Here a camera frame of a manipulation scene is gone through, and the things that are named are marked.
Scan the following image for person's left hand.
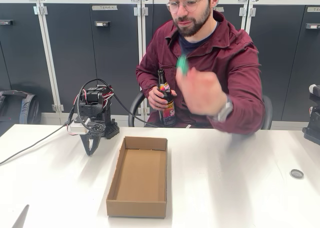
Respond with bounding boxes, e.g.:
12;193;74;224
175;67;230;117

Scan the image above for person's right hand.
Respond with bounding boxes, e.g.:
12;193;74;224
148;85;170;111

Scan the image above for dark glass beer bottle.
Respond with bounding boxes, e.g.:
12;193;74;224
156;68;178;127

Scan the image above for black office chair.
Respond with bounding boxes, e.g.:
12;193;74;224
127;90;273;130

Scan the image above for person's left forearm maroon sleeve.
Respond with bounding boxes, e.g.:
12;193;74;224
212;93;266;135

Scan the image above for silver bottle cap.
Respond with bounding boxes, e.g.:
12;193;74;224
289;169;305;180

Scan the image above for grey flat object corner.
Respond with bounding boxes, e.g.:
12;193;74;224
11;204;30;228

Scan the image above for round wire-rimmed glasses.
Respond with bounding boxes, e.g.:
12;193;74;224
166;0;210;14

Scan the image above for grey black backpack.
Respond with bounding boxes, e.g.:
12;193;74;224
0;89;42;136

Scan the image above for black device with white knob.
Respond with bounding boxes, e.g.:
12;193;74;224
301;84;320;146

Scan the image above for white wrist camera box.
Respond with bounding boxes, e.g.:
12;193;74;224
67;122;89;136

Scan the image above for bearded man in maroon shirt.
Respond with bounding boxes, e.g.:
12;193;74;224
136;0;266;135

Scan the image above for person's right forearm maroon sleeve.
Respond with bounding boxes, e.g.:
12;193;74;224
136;65;161;94

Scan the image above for grey smartwatch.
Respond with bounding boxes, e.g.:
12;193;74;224
216;95;234;123

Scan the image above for green edding permanent marker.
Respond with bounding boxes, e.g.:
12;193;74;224
176;55;189;76

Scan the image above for thin black power cable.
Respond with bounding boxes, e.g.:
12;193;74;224
0;122;73;165

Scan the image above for open brown cardboard box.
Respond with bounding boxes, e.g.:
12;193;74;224
105;136;168;219

